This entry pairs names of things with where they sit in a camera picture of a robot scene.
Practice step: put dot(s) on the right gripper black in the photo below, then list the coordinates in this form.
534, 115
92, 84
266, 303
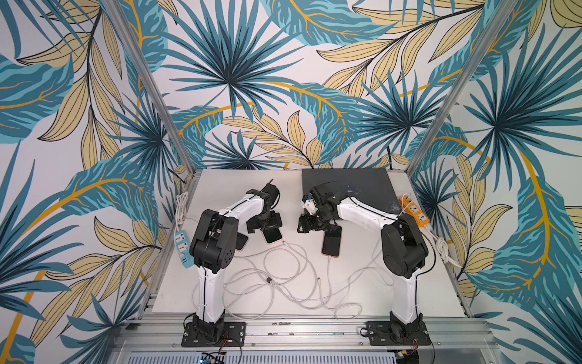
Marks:
311, 223

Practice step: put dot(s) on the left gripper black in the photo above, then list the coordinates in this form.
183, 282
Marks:
264, 221

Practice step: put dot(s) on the phone with white case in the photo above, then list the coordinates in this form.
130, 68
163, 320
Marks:
272, 235

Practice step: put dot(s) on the phone with pink case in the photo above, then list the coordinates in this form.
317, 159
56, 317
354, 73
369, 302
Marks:
332, 241

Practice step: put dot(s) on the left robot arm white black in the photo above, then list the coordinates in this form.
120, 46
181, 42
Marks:
218, 235

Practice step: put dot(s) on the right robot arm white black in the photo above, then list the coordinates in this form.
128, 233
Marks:
403, 248

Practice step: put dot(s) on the phone with light blue case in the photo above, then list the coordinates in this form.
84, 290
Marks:
241, 241

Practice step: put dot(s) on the teal power strip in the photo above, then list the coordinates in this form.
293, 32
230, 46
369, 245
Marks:
182, 243

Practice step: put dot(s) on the orange power strip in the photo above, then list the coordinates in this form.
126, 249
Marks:
409, 207

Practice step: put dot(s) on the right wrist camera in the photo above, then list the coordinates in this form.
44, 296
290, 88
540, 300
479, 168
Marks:
309, 205

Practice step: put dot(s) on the grey network switch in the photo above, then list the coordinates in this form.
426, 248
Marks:
369, 185

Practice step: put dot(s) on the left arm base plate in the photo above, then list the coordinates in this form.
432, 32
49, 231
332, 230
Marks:
226, 334

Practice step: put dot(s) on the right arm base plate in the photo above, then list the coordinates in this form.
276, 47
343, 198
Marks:
393, 333

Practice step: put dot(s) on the aluminium front rail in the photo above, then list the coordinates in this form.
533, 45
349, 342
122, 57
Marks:
165, 333

